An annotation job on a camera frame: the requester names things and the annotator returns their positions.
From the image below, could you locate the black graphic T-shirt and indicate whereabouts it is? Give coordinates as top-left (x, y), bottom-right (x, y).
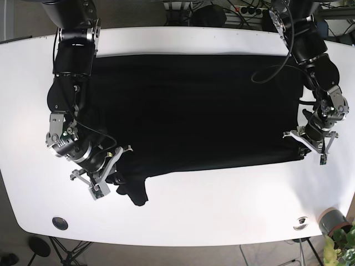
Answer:
top-left (81, 55), bottom-right (306, 206)

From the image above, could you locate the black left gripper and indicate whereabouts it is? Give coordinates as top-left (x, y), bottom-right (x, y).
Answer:
top-left (282, 91), bottom-right (349, 166)

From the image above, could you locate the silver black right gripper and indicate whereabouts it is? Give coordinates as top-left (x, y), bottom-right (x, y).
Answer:
top-left (46, 125), bottom-right (133, 200)

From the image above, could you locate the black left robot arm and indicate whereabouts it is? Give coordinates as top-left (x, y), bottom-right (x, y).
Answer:
top-left (269, 1), bottom-right (349, 165)

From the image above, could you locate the silver table grommet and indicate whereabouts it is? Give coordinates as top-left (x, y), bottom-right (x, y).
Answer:
top-left (293, 216), bottom-right (309, 231)

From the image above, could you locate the black tripod stand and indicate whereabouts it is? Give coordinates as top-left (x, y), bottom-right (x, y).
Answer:
top-left (0, 236), bottom-right (95, 266)

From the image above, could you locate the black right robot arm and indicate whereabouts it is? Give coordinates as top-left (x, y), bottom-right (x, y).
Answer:
top-left (41, 1), bottom-right (132, 200)

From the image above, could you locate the potted green plant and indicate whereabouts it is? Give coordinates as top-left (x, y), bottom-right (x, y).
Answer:
top-left (317, 207), bottom-right (354, 266)

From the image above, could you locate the black table grommet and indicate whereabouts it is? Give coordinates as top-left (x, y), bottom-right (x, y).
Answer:
top-left (52, 217), bottom-right (69, 231)

